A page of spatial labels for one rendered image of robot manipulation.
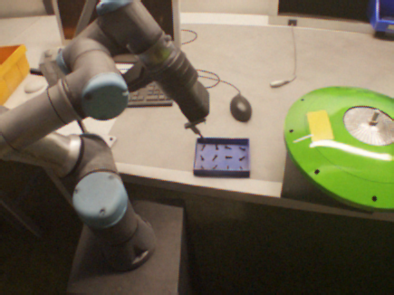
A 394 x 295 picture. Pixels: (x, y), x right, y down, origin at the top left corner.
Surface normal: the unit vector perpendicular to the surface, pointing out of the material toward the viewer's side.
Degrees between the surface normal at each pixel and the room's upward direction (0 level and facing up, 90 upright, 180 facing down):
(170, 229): 0
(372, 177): 21
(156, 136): 0
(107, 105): 89
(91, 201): 5
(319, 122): 14
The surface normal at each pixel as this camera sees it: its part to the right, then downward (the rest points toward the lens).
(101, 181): -0.04, -0.61
